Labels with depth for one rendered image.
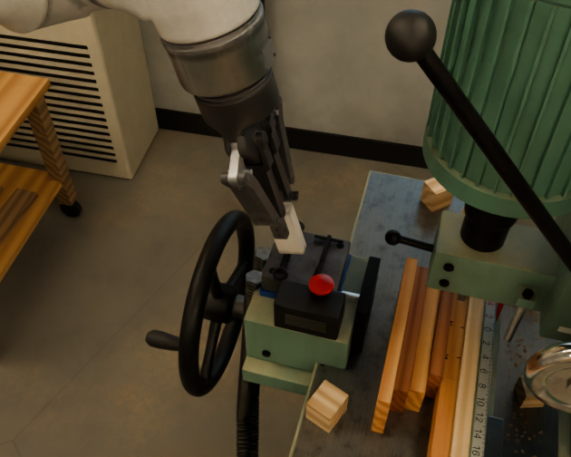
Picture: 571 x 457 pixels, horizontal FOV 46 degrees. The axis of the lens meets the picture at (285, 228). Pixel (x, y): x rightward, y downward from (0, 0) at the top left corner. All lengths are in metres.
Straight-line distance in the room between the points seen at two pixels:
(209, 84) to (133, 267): 1.61
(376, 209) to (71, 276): 1.33
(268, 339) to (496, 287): 0.29
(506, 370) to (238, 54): 0.65
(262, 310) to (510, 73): 0.44
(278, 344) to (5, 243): 1.34
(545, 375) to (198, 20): 0.50
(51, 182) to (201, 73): 1.68
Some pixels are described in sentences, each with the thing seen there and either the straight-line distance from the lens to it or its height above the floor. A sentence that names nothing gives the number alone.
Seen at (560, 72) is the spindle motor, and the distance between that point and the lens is 0.57.
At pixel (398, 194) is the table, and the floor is 0.90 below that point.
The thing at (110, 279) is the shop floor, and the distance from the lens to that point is 2.15.
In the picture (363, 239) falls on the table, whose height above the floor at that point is 0.90.
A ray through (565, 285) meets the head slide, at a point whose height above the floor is 1.10.
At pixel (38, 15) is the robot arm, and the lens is 0.62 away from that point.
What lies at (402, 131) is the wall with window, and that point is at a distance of 2.37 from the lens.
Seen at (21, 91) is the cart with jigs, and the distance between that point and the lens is 2.01.
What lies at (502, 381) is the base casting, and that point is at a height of 0.80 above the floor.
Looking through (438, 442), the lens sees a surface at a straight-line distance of 0.81.
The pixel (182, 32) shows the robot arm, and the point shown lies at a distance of 0.56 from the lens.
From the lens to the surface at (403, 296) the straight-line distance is 0.86.
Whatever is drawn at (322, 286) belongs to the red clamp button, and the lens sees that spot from 0.80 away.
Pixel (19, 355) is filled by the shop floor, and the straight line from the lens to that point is 2.07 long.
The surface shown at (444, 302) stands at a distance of 0.89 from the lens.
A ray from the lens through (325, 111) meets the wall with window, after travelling 2.36.
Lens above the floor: 1.67
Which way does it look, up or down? 49 degrees down
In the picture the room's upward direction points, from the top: straight up
